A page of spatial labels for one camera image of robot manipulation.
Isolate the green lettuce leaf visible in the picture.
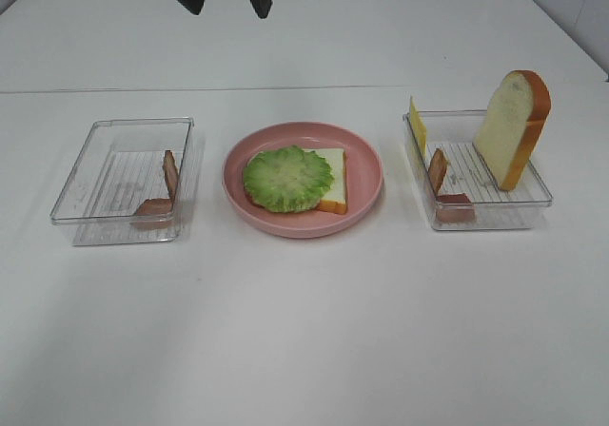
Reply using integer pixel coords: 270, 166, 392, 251
243, 145, 334, 213

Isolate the bacon strip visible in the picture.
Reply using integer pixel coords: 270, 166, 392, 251
131, 149, 180, 230
427, 148, 477, 224

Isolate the bread slice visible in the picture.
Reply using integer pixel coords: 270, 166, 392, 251
245, 147, 349, 217
474, 70, 551, 191

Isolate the left clear plastic container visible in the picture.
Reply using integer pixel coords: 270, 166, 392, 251
50, 118, 199, 246

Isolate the clear plastic container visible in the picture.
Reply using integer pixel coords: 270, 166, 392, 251
50, 118, 199, 246
403, 109, 553, 231

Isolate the yellow cheese slice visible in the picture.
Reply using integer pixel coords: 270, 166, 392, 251
408, 97, 427, 177

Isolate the pink round plate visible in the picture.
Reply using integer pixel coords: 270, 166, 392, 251
223, 122, 383, 239

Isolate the right clear plastic container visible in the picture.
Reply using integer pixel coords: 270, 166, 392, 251
403, 109, 553, 231

